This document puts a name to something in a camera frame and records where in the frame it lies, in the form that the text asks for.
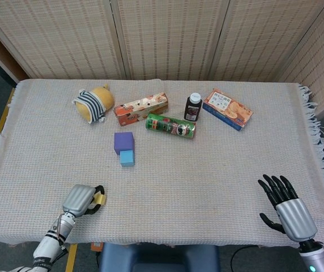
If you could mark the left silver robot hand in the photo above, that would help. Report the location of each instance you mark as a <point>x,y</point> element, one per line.
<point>78,199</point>

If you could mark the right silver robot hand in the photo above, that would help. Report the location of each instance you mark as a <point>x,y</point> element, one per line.
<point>295,218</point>

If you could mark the yellow foam cube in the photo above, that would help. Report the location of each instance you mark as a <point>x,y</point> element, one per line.
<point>101,199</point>

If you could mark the blue foam cube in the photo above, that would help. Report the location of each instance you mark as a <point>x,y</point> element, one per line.
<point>127,158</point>

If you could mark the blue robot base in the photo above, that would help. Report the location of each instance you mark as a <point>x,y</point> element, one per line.
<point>156,258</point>

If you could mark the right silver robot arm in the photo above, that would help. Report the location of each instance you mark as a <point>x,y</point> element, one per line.
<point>315,258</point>

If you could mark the small orange object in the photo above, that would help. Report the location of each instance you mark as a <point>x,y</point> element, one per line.
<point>97,246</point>

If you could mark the purple foam cube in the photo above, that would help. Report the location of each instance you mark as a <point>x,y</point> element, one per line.
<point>123,140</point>

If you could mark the white woven tablecloth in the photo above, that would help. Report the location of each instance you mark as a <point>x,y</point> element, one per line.
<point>207,184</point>

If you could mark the yellow plush toy striped cloth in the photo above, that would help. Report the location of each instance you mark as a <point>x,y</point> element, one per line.
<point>102,97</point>

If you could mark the orange biscuit box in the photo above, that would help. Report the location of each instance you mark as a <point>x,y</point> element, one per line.
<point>139,110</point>

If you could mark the green Pringles can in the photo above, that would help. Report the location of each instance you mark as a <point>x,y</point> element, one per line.
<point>167,126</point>

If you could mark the blue cracker box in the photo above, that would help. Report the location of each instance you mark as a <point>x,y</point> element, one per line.
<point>230,110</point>

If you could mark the dark juice bottle white cap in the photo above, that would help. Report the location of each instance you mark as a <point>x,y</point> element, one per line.
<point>192,109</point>

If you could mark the woven bamboo folding screen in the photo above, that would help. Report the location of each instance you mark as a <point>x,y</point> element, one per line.
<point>165,37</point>

